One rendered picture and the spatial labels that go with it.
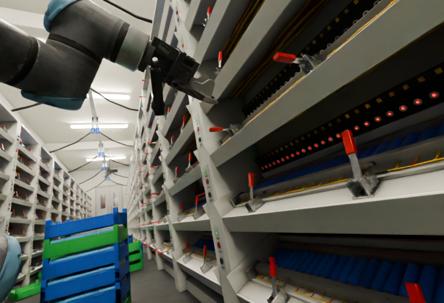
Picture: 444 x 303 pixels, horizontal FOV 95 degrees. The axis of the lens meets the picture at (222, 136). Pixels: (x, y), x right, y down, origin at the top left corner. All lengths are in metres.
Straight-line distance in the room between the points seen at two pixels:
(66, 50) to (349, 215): 0.53
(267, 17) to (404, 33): 0.25
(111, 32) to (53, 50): 0.10
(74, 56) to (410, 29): 0.49
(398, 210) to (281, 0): 0.38
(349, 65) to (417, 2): 0.08
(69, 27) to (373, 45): 0.48
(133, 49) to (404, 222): 0.51
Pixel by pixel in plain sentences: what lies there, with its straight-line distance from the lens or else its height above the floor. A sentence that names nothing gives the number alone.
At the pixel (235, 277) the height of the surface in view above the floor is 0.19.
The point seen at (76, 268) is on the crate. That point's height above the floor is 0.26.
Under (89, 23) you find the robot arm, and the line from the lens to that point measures 0.49.
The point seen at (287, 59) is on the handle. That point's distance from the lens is 0.34.
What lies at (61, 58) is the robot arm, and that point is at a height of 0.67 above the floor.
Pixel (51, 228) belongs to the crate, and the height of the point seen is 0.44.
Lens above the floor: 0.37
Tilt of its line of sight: 19 degrees up
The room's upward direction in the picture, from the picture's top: 12 degrees counter-clockwise
